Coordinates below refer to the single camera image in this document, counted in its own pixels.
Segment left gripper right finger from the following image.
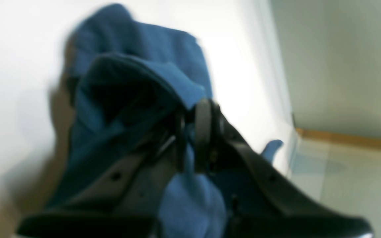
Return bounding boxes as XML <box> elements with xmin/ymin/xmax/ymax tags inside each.
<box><xmin>195</xmin><ymin>99</ymin><xmax>374</xmax><ymax>238</ymax></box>

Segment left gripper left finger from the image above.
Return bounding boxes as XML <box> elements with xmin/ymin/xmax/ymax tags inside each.
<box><xmin>16</xmin><ymin>109</ymin><xmax>186</xmax><ymax>238</ymax></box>

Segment dark blue t-shirt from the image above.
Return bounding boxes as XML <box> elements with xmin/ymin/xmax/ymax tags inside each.
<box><xmin>45</xmin><ymin>3</ymin><xmax>283</xmax><ymax>238</ymax></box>

